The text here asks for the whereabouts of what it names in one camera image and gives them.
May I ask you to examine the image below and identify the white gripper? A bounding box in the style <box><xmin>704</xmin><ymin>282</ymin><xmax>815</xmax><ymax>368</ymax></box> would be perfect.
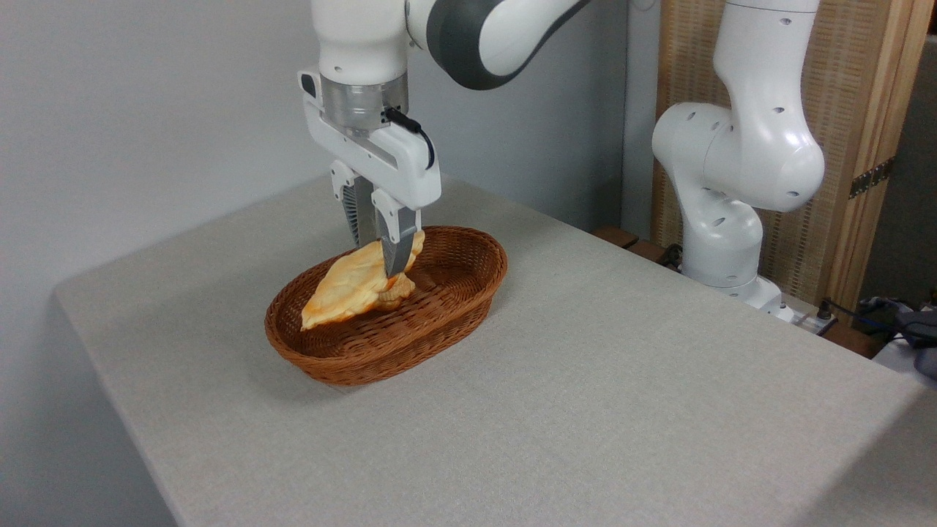
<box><xmin>303</xmin><ymin>95</ymin><xmax>442</xmax><ymax>277</ymax></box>

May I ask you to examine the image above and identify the long braided bread loaf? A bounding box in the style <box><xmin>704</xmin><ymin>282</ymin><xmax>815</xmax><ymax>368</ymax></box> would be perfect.
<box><xmin>301</xmin><ymin>231</ymin><xmax>426</xmax><ymax>331</ymax></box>

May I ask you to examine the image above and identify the small round bread roll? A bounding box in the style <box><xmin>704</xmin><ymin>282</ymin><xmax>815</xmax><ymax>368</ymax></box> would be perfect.
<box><xmin>377</xmin><ymin>272</ymin><xmax>416</xmax><ymax>312</ymax></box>

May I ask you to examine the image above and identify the brown oval wicker basket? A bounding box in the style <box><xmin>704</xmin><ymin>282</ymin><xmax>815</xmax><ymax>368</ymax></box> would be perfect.
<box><xmin>264</xmin><ymin>225</ymin><xmax>508</xmax><ymax>386</ymax></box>

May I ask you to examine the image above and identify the grey tablecloth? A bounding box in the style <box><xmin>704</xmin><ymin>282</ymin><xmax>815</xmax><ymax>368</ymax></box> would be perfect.
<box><xmin>53</xmin><ymin>174</ymin><xmax>937</xmax><ymax>527</ymax></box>

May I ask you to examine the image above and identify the wooden woven folding screen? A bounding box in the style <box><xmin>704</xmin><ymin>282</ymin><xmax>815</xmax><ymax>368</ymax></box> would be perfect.
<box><xmin>652</xmin><ymin>0</ymin><xmax>937</xmax><ymax>315</ymax></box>

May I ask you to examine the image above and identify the metal screen hinge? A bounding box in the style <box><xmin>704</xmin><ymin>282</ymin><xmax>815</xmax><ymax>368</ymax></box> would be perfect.
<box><xmin>849</xmin><ymin>157</ymin><xmax>895</xmax><ymax>200</ymax></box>

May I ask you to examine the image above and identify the dark grey device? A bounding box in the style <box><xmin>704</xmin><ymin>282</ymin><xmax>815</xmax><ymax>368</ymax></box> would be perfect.
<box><xmin>895</xmin><ymin>310</ymin><xmax>937</xmax><ymax>379</ymax></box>

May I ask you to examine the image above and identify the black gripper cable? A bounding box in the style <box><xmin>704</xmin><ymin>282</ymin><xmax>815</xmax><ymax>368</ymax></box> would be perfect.
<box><xmin>384</xmin><ymin>107</ymin><xmax>436</xmax><ymax>171</ymax></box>

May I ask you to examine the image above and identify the dark blue background cable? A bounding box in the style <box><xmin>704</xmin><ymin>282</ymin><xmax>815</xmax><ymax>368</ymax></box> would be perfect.
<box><xmin>818</xmin><ymin>294</ymin><xmax>937</xmax><ymax>345</ymax></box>

